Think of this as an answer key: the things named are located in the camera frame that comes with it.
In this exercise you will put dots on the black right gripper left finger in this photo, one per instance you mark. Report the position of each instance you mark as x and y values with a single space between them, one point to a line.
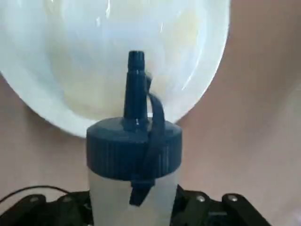
35 212

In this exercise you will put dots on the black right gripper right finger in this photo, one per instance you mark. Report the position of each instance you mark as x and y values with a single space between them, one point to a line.
211 214

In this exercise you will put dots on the transparent sauce bottle blue cap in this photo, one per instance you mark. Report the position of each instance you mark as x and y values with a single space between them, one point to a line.
131 150

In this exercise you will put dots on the white round plate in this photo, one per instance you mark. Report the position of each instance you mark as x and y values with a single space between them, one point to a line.
70 58

